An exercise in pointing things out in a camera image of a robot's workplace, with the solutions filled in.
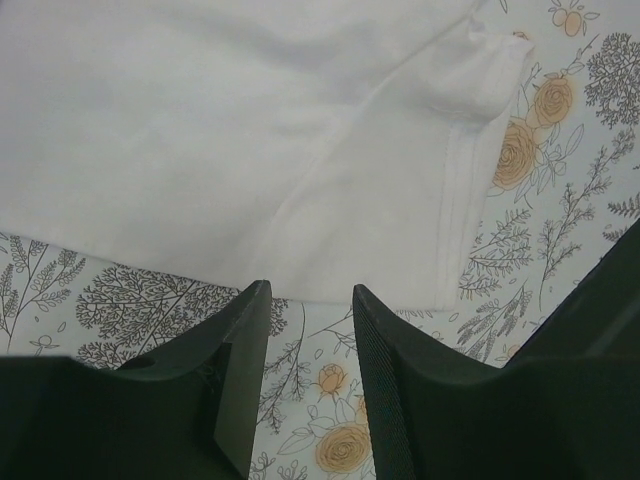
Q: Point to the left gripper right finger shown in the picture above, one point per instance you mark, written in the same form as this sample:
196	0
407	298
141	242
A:
566	406

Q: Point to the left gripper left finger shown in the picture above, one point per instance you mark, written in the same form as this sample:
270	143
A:
184	410

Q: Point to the floral table mat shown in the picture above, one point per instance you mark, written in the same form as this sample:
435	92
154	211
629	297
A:
565	189

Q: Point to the white t shirt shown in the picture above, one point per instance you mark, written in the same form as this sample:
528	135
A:
315	144

